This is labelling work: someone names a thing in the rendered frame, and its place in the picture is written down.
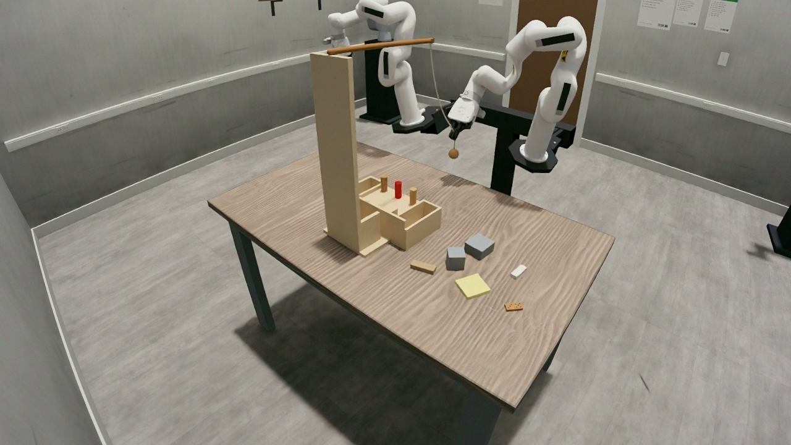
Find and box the brown rectangular block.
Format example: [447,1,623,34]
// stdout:
[410,260,436,275]

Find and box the pale yellow flat square tile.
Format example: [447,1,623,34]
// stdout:
[455,273,491,300]

